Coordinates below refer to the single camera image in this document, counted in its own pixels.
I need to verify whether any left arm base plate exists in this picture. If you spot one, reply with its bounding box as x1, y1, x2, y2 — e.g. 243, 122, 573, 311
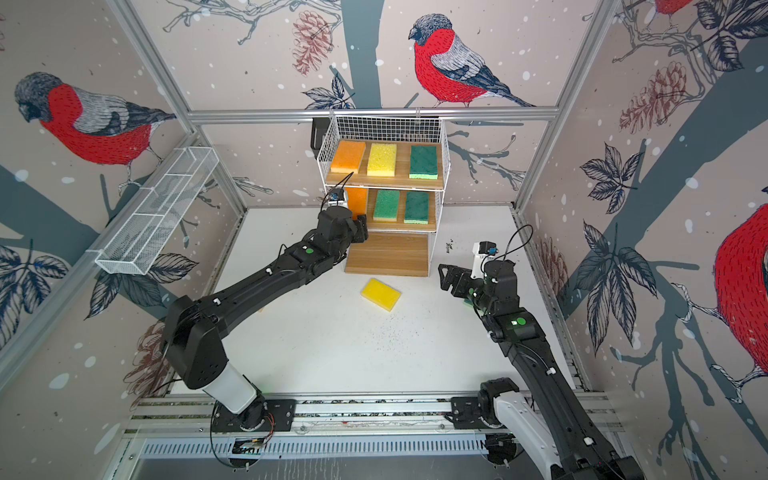
210, 399, 297, 434

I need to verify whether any perforated metal vent strip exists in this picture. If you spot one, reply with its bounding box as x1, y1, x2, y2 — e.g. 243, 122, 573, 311
140, 434, 488, 461

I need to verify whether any dark green sponge front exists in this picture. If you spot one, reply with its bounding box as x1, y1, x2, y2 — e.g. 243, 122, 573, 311
404, 191, 430, 225

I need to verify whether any top wooden shelf board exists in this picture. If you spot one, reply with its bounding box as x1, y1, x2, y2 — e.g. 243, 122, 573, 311
317, 141, 450, 191

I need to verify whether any orange sponge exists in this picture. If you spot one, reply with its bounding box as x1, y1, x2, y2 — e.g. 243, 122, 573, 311
330, 140, 366, 175
345, 187, 368, 218

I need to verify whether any white wire three-tier shelf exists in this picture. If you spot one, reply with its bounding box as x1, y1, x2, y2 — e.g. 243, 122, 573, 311
310, 116, 451, 277

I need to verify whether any dark green sponge carried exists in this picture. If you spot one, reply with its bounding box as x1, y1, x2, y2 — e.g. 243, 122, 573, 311
409, 145, 438, 180

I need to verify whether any middle wooden shelf board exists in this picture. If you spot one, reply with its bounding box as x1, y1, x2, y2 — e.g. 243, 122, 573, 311
334, 186, 437, 233

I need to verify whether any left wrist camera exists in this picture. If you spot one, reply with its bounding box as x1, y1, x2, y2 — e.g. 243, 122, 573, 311
326, 188, 347, 207

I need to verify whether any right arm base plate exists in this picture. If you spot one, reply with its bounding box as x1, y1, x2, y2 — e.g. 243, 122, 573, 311
443, 392, 534, 430

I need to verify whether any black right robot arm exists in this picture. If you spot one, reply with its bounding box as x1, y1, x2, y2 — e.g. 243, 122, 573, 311
438, 260, 644, 479

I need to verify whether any white wire wall basket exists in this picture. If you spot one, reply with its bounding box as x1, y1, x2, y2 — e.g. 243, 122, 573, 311
95, 146, 219, 275

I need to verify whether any light green sponge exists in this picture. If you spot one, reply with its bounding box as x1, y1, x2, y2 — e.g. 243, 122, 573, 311
373, 190, 401, 223

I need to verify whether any black box behind shelf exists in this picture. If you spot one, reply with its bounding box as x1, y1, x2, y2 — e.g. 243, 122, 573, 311
310, 117, 331, 156

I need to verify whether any aluminium mounting rail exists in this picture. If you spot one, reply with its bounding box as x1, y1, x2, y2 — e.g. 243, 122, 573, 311
122, 392, 625, 436

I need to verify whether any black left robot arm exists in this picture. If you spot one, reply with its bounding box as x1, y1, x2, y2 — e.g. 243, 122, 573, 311
163, 206, 368, 431

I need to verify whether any yellow sponge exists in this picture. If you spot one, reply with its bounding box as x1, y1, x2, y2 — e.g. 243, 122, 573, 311
361, 278, 402, 312
367, 143, 397, 178

